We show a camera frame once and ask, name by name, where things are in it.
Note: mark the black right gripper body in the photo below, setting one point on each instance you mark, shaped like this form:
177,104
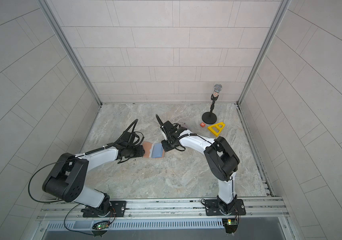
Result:
168,144

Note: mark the left green circuit board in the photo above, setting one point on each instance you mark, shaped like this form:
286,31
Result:
99,226

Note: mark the aluminium mounting rail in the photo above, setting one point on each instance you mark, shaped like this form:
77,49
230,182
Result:
188,208

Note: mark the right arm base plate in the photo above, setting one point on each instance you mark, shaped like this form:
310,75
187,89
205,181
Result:
224,207

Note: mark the yellow triangle block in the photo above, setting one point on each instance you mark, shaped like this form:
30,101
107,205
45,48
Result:
216,129

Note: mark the right circuit board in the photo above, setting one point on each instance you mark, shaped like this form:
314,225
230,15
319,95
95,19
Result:
230,225

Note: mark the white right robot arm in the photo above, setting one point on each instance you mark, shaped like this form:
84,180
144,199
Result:
221,158

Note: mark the black microphone stand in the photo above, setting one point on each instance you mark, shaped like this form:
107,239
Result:
210,118

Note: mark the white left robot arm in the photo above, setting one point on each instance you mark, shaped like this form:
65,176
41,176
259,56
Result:
66,180

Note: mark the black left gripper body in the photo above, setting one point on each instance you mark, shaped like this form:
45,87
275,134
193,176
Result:
135,151

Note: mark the white ventilation grille strip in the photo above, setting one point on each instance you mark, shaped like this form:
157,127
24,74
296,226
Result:
143,224

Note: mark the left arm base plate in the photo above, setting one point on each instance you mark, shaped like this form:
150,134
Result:
106,210

